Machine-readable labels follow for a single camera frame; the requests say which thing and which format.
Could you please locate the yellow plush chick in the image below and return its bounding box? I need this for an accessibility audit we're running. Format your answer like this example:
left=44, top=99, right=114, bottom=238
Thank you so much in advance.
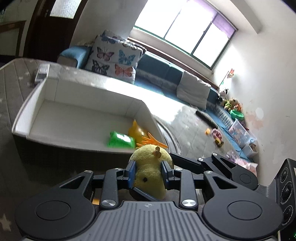
left=129, top=144, right=174, bottom=200

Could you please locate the pink toy on floor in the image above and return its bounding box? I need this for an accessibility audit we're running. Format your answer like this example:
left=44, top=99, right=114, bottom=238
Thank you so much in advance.
left=212, top=128, right=224, bottom=147

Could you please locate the clear plastic storage bin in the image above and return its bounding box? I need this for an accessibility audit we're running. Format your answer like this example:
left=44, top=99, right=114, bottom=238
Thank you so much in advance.
left=228, top=119, right=257, bottom=148

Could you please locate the green plastic packet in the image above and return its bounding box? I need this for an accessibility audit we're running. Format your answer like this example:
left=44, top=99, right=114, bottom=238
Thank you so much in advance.
left=107, top=131, right=136, bottom=149

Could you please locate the green plastic bowl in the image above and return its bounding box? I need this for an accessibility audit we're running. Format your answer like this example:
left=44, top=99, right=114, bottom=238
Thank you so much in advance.
left=230, top=109, right=244, bottom=121

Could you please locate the stuffed toys pile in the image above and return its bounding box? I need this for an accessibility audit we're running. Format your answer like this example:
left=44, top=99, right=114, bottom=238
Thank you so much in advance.
left=218, top=89, right=242, bottom=113

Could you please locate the grey white sofa cushion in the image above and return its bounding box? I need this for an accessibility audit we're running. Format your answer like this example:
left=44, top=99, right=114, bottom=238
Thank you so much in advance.
left=176, top=71, right=211, bottom=110

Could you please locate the grey cardboard storage box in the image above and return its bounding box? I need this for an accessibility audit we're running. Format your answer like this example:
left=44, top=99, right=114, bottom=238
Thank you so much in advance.
left=11, top=78, right=165, bottom=161

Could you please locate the blue sofa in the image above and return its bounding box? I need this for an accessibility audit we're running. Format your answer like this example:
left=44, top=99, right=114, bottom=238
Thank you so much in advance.
left=57, top=46, right=253, bottom=162

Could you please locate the butterfly print cushion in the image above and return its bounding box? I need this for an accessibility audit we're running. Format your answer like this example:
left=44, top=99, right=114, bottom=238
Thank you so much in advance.
left=84, top=30, right=147, bottom=84

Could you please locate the white remote control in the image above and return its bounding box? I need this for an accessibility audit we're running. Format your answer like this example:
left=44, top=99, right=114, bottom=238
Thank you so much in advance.
left=34, top=63, right=50, bottom=85

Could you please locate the dark wooden door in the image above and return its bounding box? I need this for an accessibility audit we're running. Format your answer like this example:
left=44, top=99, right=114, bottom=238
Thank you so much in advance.
left=23, top=1, right=87, bottom=62

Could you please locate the window with green frame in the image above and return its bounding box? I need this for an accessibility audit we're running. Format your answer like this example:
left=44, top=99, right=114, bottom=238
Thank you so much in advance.
left=134, top=1, right=237, bottom=69

